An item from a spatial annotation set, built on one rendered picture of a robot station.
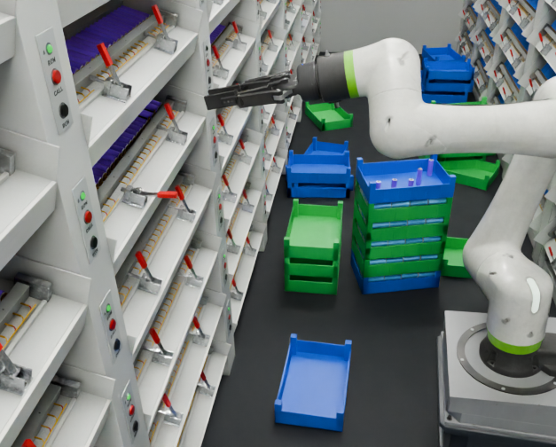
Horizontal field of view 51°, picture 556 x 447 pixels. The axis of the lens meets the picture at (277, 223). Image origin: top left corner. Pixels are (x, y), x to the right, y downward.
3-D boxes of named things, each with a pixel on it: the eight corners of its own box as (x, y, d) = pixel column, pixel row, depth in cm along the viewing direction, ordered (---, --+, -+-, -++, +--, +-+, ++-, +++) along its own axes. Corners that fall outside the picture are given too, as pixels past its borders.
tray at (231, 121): (254, 105, 215) (264, 70, 207) (216, 185, 164) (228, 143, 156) (201, 88, 214) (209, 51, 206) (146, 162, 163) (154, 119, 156)
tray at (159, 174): (202, 133, 145) (210, 98, 140) (109, 286, 95) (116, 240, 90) (123, 107, 145) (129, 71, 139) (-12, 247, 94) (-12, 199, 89)
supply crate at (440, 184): (433, 170, 222) (435, 151, 218) (453, 197, 205) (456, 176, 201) (355, 176, 219) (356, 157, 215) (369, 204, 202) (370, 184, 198)
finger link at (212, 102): (239, 103, 121) (239, 105, 121) (208, 109, 123) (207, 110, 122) (236, 90, 120) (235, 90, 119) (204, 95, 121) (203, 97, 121)
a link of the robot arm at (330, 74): (344, 41, 117) (341, 55, 110) (353, 97, 123) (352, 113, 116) (314, 47, 119) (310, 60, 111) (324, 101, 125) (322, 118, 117)
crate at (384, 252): (426, 224, 235) (428, 207, 231) (443, 253, 218) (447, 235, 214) (352, 231, 232) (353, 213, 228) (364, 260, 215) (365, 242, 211)
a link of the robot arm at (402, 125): (531, 113, 122) (562, 87, 111) (540, 165, 119) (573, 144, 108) (360, 113, 117) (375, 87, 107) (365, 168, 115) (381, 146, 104)
